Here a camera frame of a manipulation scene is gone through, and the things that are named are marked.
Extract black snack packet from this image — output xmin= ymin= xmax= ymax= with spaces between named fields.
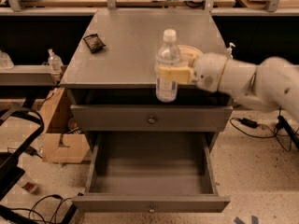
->
xmin=83 ymin=34 xmax=105 ymax=53

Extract brown cardboard box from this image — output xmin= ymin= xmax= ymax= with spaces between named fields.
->
xmin=38 ymin=88 xmax=90 ymax=163

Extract clear plastic dome lid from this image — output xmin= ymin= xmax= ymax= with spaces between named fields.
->
xmin=0 ymin=50 xmax=14 ymax=69

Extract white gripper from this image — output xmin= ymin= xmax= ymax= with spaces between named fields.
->
xmin=155 ymin=52 xmax=228 ymax=92

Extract grey wooden drawer cabinet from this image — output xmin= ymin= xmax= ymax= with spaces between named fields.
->
xmin=62 ymin=8 xmax=232 ymax=146

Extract clear sanitizer pump bottle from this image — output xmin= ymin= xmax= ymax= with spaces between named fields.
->
xmin=48 ymin=49 xmax=63 ymax=72

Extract clear plastic water bottle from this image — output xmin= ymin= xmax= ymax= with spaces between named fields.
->
xmin=155 ymin=29 xmax=180 ymax=103

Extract small orange floor packet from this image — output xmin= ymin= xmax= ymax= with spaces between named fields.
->
xmin=19 ymin=181 xmax=37 ymax=193

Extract grey upper drawer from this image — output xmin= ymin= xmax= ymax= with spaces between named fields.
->
xmin=71 ymin=105 xmax=233 ymax=132

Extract black power adapter cable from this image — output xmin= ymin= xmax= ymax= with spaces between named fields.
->
xmin=229 ymin=117 xmax=292 ymax=153

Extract black floor cables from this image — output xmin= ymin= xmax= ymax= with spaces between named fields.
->
xmin=0 ymin=193 xmax=78 ymax=224

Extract small white pump bottle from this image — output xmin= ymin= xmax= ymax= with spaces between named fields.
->
xmin=227 ymin=42 xmax=235 ymax=59

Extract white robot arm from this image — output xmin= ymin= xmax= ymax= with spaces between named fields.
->
xmin=155 ymin=53 xmax=299 ymax=121

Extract grey open middle drawer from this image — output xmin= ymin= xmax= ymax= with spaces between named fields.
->
xmin=73 ymin=132 xmax=230 ymax=213

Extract white paper bowl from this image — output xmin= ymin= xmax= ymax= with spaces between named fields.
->
xmin=178 ymin=45 xmax=203 ymax=63

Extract black chair frame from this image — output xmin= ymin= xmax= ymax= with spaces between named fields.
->
xmin=0 ymin=106 xmax=45 ymax=201

